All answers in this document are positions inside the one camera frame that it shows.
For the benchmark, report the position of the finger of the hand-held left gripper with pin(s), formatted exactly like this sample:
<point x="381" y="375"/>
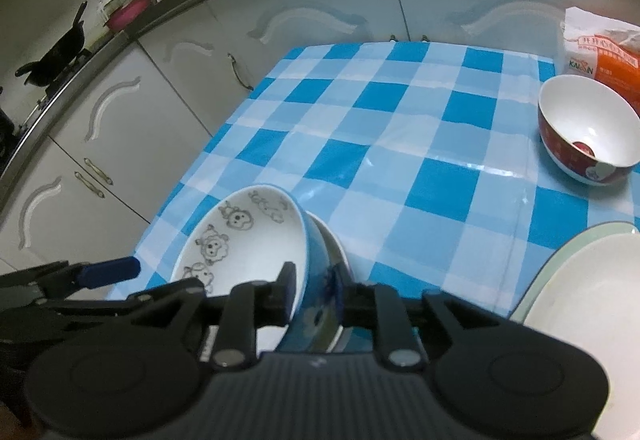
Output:
<point x="75" y="307"/>
<point x="110" y="270"/>

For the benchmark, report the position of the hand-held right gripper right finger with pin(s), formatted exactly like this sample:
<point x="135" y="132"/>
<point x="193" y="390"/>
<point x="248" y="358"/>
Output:
<point x="342" y="300"/>

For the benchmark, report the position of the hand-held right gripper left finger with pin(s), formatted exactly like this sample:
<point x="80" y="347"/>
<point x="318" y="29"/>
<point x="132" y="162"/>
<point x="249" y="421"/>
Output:
<point x="286" y="292"/>

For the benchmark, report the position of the pink patterned bowl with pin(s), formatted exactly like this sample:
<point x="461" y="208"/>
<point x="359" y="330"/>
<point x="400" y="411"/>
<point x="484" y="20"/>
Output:
<point x="332" y="250"/>

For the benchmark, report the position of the blue bowl with sheep print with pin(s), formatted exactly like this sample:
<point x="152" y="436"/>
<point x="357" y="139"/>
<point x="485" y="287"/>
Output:
<point x="240" y="240"/>

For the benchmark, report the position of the plain white plate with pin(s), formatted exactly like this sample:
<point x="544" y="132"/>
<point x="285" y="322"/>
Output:
<point x="575" y="320"/>

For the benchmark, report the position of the pale green plate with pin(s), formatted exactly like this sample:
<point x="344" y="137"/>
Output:
<point x="595" y="233"/>

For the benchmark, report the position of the red bowl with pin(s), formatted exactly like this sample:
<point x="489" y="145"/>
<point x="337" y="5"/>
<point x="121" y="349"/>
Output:
<point x="585" y="119"/>

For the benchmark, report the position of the blue white checkered tablecloth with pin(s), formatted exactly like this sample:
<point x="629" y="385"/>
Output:
<point x="400" y="144"/>

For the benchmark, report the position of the black wok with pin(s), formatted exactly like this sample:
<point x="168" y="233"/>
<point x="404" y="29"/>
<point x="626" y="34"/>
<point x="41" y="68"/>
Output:
<point x="52" y="59"/>

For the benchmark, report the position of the pink plastic basin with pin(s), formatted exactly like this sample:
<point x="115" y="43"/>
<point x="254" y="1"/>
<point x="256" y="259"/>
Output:
<point x="126" y="14"/>

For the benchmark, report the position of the orange white snack packet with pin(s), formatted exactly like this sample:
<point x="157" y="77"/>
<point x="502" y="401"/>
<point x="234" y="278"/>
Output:
<point x="605" y="54"/>

